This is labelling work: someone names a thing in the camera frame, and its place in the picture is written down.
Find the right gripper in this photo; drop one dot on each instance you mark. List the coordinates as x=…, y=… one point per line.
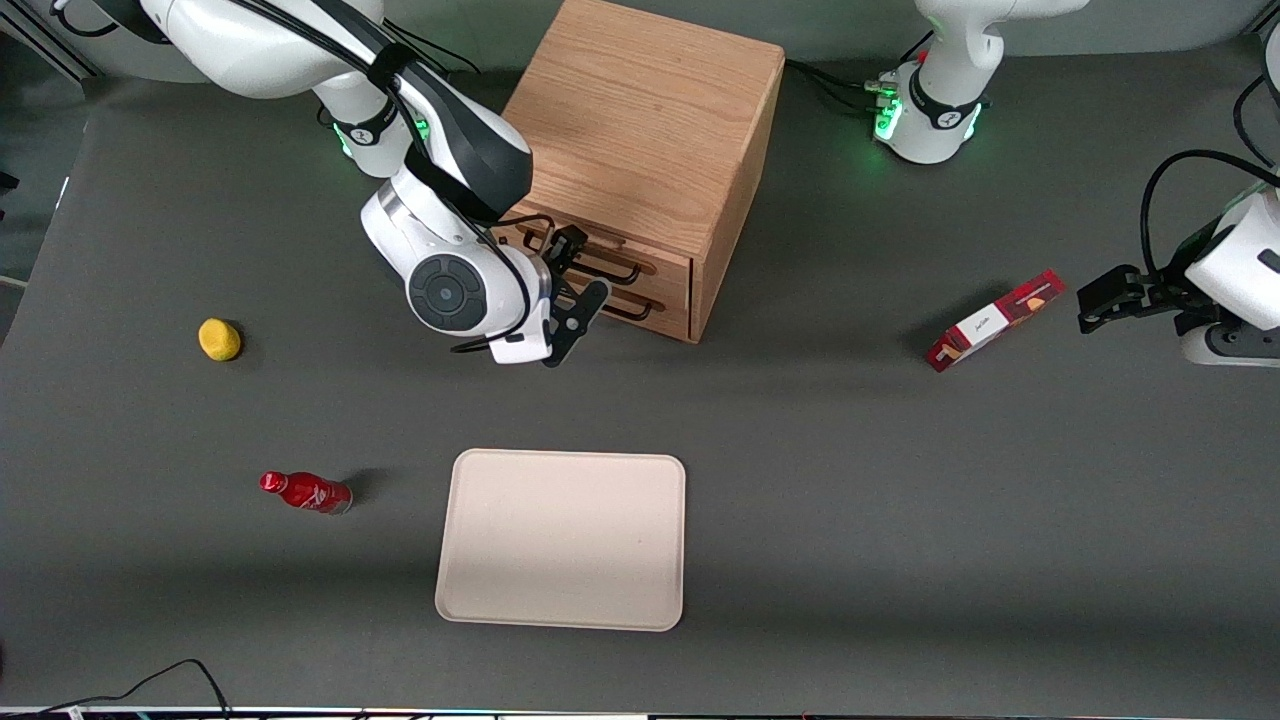
x=558, y=262

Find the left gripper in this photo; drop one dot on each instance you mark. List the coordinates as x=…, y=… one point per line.
x=1152, y=297

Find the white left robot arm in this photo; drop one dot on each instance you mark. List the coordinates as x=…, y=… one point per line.
x=950, y=60

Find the red and white carton box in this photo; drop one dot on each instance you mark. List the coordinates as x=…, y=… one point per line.
x=990, y=325

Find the oak wooden cabinet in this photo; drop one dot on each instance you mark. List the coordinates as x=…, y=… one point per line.
x=640, y=110

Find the beige plastic tray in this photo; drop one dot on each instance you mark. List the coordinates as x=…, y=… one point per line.
x=560, y=540

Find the red bottle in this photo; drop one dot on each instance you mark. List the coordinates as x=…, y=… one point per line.
x=305, y=492

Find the yellow lemon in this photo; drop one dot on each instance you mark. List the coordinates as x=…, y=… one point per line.
x=219, y=340

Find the dark metal frame rail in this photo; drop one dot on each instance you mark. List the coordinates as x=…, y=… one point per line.
x=60, y=55

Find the black bracket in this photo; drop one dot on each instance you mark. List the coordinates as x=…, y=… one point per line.
x=7, y=192

